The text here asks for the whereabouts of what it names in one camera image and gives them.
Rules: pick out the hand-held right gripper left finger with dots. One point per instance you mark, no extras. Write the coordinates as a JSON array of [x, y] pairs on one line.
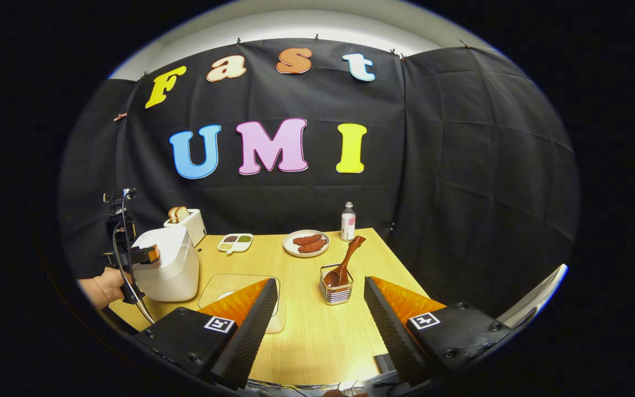
[[246, 336]]

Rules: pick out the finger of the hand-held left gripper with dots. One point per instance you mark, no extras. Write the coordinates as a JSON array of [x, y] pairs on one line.
[[146, 255]]

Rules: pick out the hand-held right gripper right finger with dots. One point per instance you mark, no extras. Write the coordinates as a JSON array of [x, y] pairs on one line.
[[389, 333]]

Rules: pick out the white rice cooker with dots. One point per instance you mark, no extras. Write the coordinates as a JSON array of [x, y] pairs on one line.
[[177, 270]]

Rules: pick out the brown wooden spoon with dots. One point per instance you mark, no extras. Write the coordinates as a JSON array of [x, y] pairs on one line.
[[348, 259]]

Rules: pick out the toasted bread slice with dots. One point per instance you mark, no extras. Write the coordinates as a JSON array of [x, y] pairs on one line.
[[183, 214], [172, 214]]

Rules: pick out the white toaster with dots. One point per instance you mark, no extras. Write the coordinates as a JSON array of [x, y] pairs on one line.
[[195, 226]]

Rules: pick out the divided white grain dish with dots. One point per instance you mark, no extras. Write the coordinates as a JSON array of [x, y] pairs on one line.
[[236, 242]]

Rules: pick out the white round plate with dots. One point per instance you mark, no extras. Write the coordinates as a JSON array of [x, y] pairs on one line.
[[290, 248]]

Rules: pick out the red-brown sausage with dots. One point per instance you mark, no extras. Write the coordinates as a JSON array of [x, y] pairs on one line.
[[307, 239], [313, 247]]

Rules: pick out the small pink label bottle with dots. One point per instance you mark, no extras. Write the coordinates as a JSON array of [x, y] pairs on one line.
[[348, 223]]

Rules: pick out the white curved panel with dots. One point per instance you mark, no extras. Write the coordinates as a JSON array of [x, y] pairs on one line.
[[538, 298]]

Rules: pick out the black backdrop cloth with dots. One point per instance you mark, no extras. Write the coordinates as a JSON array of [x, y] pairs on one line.
[[461, 165]]

